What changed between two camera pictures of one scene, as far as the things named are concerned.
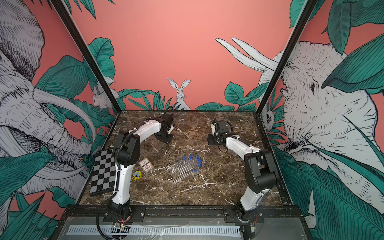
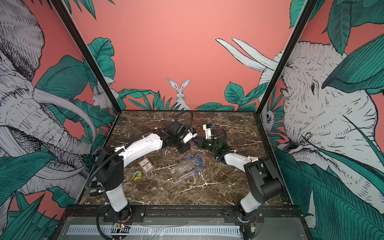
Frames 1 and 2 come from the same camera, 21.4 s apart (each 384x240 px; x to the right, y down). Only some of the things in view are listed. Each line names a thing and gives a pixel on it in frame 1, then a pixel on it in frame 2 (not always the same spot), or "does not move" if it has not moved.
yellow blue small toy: (137, 175) does not move
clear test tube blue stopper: (191, 172) does not move
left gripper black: (168, 140) to (185, 147)
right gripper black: (210, 141) to (202, 144)
